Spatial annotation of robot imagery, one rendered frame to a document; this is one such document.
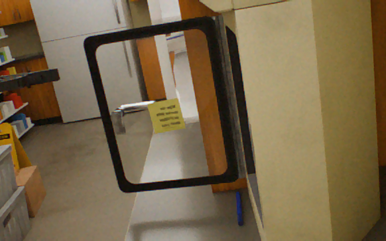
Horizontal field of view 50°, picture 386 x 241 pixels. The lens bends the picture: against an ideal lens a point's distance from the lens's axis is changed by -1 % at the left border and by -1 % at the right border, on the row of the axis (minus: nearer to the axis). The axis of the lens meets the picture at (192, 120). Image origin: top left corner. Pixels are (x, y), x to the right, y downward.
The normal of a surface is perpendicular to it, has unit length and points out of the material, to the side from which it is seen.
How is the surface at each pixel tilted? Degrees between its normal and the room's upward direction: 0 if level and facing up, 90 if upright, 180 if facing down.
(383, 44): 90
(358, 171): 90
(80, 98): 90
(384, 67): 90
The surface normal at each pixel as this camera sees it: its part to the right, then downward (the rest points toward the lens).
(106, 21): 0.00, 0.29
